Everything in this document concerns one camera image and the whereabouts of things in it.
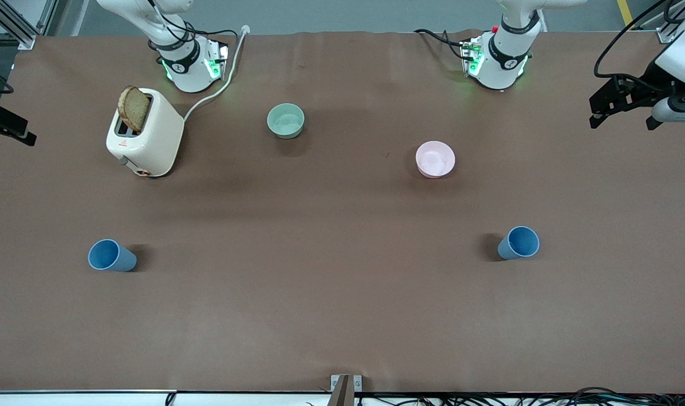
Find blue plastic cup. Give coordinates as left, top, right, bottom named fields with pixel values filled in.
left=88, top=239, right=138, bottom=272
left=497, top=226, right=540, bottom=261

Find brown bread slice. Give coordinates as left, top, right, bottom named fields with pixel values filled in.
left=118, top=86, right=151, bottom=134

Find cream white toaster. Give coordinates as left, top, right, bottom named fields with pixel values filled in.
left=106, top=88, right=185, bottom=178

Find pink bowl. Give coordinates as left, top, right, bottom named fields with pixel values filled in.
left=416, top=141, right=456, bottom=179

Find green bowl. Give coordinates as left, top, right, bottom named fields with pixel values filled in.
left=267, top=103, right=306, bottom=139

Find brown table cover sheet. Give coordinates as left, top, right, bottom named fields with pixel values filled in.
left=0, top=30, right=685, bottom=394

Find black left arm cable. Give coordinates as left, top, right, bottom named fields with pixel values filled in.
left=594, top=0, right=671, bottom=80

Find aluminium corner bracket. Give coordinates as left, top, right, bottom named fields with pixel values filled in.
left=657, top=14, right=685, bottom=45

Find aluminium frame profile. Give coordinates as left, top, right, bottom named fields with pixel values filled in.
left=0, top=0, right=58, bottom=49

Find black left base cable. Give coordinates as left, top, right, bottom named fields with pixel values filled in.
left=414, top=28, right=468, bottom=60

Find white toaster power cable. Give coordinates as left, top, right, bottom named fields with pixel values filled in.
left=183, top=25, right=250, bottom=122

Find black cable bundle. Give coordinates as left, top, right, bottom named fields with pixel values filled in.
left=353, top=386, right=685, bottom=406

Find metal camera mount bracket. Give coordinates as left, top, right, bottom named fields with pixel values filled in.
left=328, top=374, right=363, bottom=406

